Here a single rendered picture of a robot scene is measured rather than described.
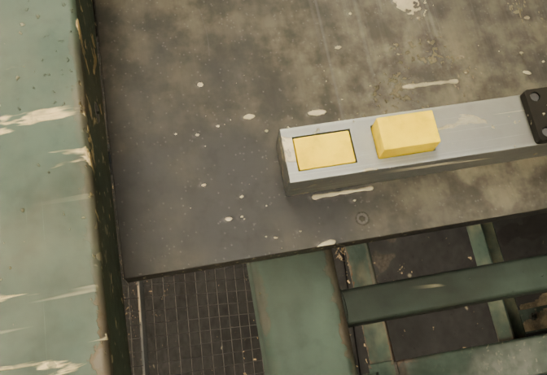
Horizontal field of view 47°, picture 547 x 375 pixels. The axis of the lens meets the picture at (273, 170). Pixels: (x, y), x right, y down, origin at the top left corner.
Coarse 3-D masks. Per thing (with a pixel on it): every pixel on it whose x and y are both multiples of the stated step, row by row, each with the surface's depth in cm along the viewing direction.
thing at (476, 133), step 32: (512, 96) 57; (320, 128) 55; (352, 128) 55; (448, 128) 56; (480, 128) 56; (512, 128) 56; (288, 160) 54; (384, 160) 54; (416, 160) 55; (448, 160) 55; (480, 160) 57; (512, 160) 59; (288, 192) 56
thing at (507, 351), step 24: (480, 240) 206; (360, 264) 165; (480, 264) 206; (504, 312) 198; (384, 336) 157; (504, 336) 198; (528, 336) 209; (384, 360) 157; (408, 360) 151; (432, 360) 145; (456, 360) 141; (480, 360) 136; (504, 360) 132; (528, 360) 128
